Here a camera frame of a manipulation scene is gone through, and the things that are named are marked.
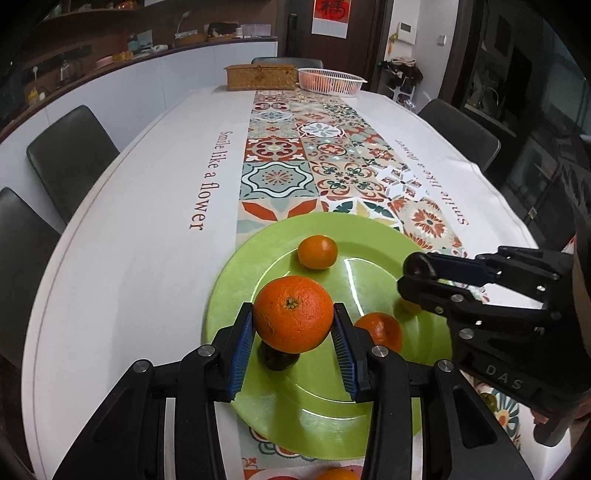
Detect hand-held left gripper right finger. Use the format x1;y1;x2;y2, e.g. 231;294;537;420
331;302;536;480

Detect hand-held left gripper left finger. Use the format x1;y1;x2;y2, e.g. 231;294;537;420
53;302;257;480

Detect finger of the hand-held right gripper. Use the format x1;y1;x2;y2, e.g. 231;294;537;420
397;275;561;342
403;247;573;306

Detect large orange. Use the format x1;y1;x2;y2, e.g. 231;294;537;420
253;275;334;354

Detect green plate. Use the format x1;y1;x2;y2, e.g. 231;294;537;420
202;212;455;461

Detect small orange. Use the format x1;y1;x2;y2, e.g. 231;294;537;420
314;467;362;480

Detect dark grey chair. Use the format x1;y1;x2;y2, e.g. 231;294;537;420
0;187;61;370
26;104;121;224
418;99;502;174
252;56;324;70

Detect patterned tablecloth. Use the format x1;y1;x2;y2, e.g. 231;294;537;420
21;85;541;480

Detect pile of clothes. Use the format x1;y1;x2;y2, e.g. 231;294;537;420
381;58;423;100

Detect white plastic basket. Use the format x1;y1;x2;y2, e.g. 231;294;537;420
298;68;368;97

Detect dark wooden door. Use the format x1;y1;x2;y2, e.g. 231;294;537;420
281;0;384;93

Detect woven wicker box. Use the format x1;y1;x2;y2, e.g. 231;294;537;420
225;64;297;92

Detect white counter cabinet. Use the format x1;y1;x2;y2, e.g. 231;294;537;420
0;37;280;185

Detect red and white wall poster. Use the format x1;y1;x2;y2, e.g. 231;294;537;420
311;0;348;35

